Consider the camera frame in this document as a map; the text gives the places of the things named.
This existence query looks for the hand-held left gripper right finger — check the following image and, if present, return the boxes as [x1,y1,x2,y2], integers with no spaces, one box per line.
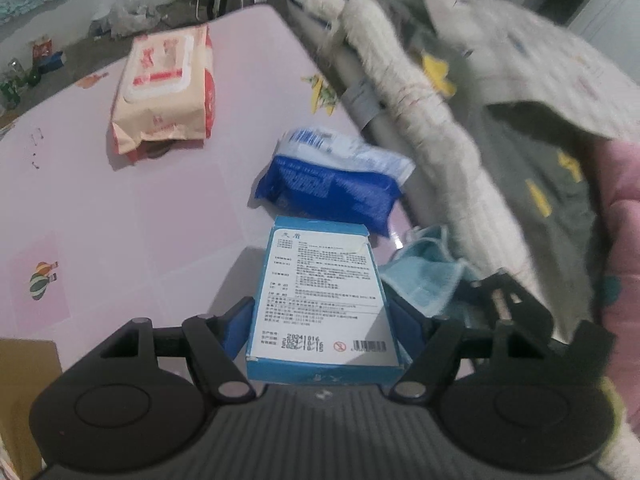
[386,291,552,403]

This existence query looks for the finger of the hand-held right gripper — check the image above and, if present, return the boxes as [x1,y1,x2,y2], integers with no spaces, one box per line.
[467,269,553,346]

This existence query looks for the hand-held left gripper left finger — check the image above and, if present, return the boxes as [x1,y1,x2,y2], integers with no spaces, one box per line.
[100,296,257,403]

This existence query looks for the blue and white carton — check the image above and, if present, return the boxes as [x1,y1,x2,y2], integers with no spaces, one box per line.
[246,215,406,387]

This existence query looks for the brown cardboard box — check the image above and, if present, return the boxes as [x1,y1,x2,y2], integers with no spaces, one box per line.
[0,339,63,480]

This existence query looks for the light blue face mask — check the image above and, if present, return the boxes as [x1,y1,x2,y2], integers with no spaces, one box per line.
[377,225,483,318]

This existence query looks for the pink fleece cloth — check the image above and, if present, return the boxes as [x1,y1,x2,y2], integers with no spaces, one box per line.
[592,140,640,480]

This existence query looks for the blue tissue packet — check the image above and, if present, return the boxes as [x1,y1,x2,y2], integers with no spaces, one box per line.
[252,127,416,238]

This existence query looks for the grey patterned blanket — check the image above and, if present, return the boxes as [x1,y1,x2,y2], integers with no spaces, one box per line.
[370,0,640,326]

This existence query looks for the white fuzzy blanket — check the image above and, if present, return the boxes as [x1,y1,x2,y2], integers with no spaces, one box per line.
[292,0,551,301]

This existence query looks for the pink wet wipes pack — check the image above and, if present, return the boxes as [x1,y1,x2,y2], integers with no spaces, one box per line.
[110,24,217,163]

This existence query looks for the green glass bottles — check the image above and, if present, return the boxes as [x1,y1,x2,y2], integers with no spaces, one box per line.
[0,57,41,108]

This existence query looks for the clear plastic bag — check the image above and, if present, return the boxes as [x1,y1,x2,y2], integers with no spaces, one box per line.
[90,0,166,36]

